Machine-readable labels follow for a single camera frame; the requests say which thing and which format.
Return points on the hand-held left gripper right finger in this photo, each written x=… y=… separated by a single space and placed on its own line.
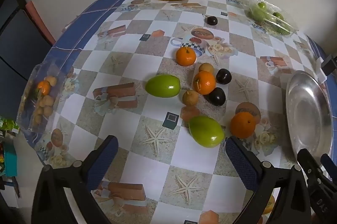
x=241 y=163

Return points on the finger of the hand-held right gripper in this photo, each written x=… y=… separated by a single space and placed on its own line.
x=308 y=163
x=329 y=164

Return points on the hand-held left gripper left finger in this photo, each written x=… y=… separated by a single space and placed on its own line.
x=104 y=160

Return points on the elongated green mango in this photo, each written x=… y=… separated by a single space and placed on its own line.
x=206 y=131

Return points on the round metal plate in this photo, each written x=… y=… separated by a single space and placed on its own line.
x=308 y=113

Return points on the dark plum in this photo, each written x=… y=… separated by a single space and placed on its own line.
x=223 y=76
x=217 y=96

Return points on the brown longan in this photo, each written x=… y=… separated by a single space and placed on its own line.
x=190 y=97
x=206 y=67

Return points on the round green mango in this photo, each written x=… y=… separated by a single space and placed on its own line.
x=163 y=86

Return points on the dark cherry with stem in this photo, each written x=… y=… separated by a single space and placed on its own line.
x=212 y=20

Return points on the pile of small green fruits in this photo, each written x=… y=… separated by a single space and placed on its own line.
x=259 y=13

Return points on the clear plastic bag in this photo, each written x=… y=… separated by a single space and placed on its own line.
x=31 y=113

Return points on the white power strip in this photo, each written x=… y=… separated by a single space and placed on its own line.
x=320 y=72

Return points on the teal box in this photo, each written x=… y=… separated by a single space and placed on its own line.
x=11 y=160

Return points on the bagged orange tangerine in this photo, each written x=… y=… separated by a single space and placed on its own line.
x=43 y=88

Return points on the black power adapter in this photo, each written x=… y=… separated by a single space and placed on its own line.
x=330 y=64

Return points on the clear plastic fruit tray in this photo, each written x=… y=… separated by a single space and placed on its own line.
x=271 y=18

